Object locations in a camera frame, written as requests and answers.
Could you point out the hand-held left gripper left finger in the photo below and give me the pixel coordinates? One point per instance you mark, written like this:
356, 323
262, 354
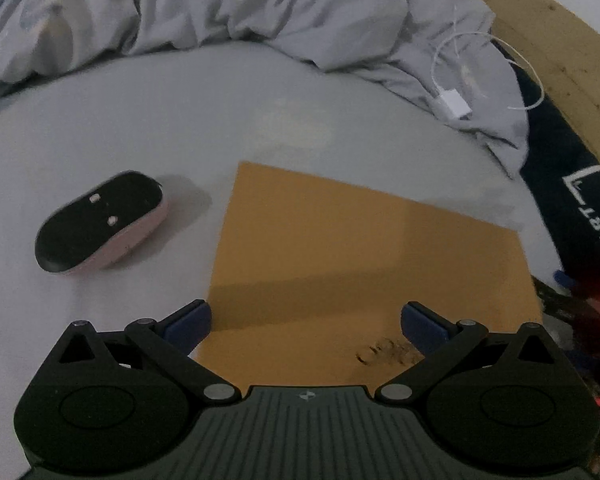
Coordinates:
190, 325

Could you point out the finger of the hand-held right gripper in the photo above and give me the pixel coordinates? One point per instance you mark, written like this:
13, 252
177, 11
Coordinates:
562, 278

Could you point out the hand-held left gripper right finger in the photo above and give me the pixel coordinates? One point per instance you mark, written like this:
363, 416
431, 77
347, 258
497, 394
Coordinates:
422, 330

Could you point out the orange-brown paper sheet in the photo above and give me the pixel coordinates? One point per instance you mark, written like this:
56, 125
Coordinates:
355, 260

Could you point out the black cloth with white print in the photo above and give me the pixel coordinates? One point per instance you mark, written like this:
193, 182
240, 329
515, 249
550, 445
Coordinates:
560, 160

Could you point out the light blue printed bedsheet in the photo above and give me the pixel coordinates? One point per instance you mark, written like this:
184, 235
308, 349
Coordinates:
180, 120

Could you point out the wooden headboard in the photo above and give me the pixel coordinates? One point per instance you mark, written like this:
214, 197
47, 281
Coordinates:
580, 60

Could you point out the grey-blue duvet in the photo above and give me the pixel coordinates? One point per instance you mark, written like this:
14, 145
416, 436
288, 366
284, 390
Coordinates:
280, 5

